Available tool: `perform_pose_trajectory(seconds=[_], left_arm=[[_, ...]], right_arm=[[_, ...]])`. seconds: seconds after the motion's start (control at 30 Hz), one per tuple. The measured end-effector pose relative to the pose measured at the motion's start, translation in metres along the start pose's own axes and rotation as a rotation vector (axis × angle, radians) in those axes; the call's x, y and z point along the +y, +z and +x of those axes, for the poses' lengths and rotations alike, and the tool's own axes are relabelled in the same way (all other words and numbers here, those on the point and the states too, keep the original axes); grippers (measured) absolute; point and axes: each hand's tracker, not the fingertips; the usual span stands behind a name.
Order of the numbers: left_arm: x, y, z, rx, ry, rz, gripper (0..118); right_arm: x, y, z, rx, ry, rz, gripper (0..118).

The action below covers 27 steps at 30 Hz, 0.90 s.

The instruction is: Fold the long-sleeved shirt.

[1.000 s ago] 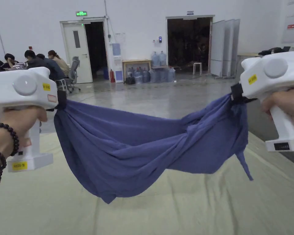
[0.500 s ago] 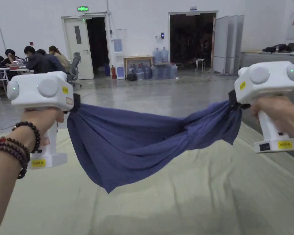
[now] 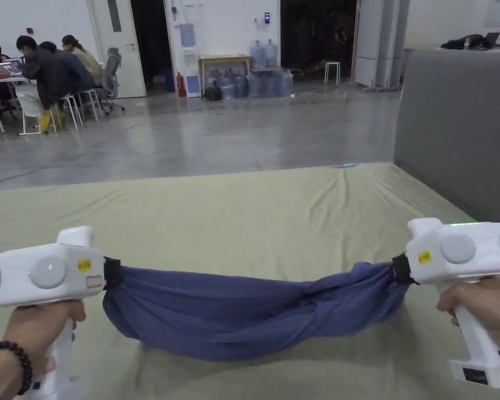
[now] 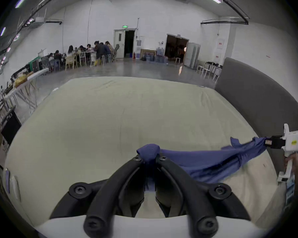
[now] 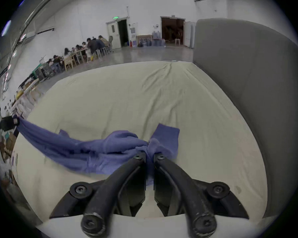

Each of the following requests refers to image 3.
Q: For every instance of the grey padded headboard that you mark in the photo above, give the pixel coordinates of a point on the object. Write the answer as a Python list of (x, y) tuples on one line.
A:
[(458, 125)]

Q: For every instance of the black bag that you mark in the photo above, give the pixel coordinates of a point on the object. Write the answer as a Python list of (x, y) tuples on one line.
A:
[(212, 93)]

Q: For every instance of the person's left hand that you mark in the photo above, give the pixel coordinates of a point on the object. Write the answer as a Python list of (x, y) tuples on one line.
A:
[(29, 329)]

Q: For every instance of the group of people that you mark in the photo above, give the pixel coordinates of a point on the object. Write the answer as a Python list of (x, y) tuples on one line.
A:
[(46, 71)]

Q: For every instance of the small light blue stick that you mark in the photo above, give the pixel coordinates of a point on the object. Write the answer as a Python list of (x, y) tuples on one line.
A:
[(345, 165)]

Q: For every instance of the white door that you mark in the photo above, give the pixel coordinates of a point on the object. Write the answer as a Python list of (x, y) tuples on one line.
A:
[(125, 62)]

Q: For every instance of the red fire extinguisher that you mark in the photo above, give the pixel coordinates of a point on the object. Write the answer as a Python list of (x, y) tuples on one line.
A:
[(181, 85)]

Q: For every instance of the desk with dark things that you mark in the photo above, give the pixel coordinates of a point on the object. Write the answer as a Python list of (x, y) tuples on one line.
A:
[(466, 42)]

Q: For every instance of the white water dispenser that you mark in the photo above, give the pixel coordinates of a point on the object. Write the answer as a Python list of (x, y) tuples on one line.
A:
[(189, 58)]

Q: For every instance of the group of water bottles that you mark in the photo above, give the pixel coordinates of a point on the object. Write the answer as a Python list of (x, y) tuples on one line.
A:
[(266, 83)]

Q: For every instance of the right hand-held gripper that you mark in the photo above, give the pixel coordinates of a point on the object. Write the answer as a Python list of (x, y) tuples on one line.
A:
[(458, 250)]

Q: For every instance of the person's left forearm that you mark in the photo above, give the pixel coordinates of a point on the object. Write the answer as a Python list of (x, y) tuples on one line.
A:
[(2, 371)]

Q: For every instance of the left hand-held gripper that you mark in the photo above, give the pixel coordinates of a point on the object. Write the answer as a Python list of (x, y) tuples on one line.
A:
[(21, 273)]

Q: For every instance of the dark blue garment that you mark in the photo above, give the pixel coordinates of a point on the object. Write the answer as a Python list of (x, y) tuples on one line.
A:
[(233, 312)]

